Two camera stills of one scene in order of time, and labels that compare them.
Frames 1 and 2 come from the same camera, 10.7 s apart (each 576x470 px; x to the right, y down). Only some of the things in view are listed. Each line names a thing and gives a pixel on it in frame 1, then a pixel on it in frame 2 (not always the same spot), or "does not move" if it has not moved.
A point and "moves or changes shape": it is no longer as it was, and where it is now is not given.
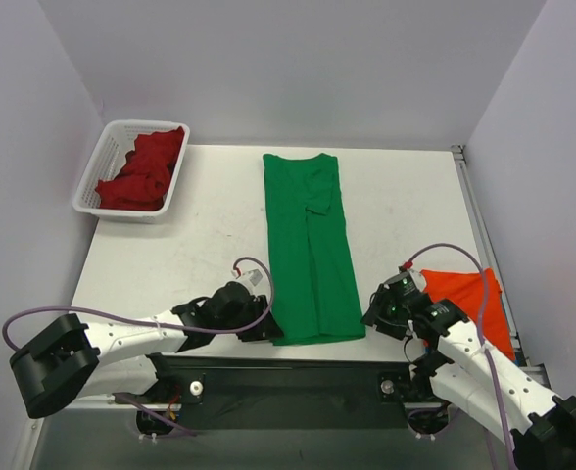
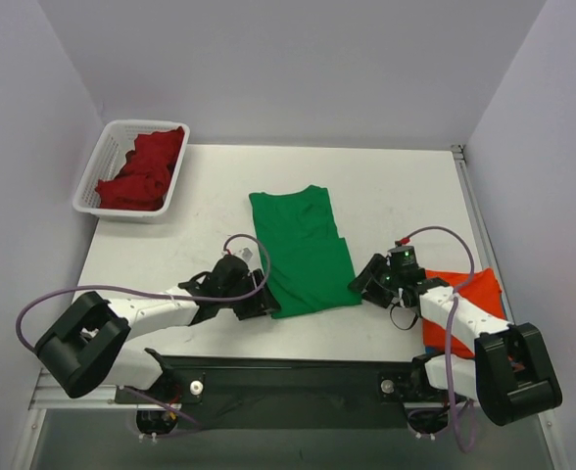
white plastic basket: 135,171 does not move
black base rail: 283,393 does not move
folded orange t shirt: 463,287 does not move
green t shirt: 312,269 moves or changes shape
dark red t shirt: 146,174 does not move
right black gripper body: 375,318 → 372,282
